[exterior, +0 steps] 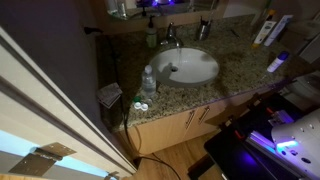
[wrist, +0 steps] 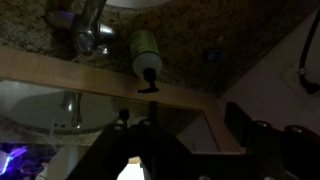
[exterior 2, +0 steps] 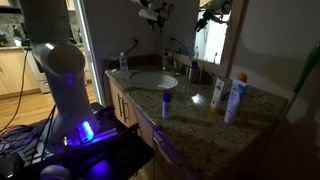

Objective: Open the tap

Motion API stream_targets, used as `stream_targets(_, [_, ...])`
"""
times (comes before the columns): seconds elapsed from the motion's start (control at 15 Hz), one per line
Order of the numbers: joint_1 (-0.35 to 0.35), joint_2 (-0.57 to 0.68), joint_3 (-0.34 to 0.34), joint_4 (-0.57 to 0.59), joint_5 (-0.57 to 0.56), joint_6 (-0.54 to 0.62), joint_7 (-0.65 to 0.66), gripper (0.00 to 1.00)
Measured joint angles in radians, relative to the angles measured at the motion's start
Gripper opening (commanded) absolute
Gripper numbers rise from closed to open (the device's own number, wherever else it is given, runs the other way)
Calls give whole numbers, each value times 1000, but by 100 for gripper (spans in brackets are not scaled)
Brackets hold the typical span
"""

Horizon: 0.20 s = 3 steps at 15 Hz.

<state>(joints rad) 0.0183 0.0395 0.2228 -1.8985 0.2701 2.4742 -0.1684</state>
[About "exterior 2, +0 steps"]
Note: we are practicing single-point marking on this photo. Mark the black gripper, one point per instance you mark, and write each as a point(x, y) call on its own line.
point(160, 13)

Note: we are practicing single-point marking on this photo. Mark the chrome sink faucet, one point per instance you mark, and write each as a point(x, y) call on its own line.
point(175, 68)

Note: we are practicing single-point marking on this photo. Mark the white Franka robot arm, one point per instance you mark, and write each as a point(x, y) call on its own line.
point(66, 86)

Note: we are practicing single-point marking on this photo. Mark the clear plastic water bottle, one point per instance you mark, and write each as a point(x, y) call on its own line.
point(123, 65)

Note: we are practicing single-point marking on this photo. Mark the white oval sink basin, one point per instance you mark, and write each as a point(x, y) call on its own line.
point(151, 81)

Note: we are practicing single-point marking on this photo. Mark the white door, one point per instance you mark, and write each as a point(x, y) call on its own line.
point(93, 73)

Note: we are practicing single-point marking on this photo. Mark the small white bottle blue cap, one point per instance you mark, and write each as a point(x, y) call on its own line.
point(166, 106)

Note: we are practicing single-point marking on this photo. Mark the wooden vanity cabinet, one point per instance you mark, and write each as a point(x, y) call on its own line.
point(140, 128)

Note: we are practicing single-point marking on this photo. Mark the white blue sunscreen bottle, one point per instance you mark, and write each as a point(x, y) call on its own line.
point(235, 100)

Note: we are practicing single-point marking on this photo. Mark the black kitchen appliance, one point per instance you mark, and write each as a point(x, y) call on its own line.
point(24, 33)

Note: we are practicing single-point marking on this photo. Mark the black robot cart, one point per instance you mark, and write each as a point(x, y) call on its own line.
point(116, 156)

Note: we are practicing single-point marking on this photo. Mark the wooden kitchen cabinet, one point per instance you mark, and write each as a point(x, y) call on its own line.
point(11, 73)

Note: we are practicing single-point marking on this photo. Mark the grey round button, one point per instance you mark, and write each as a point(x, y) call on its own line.
point(55, 173)

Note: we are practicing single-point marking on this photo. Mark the black wall plug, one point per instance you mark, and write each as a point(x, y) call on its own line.
point(135, 41)

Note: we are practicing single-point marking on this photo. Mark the wood framed wall mirror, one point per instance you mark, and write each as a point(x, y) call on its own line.
point(208, 53)

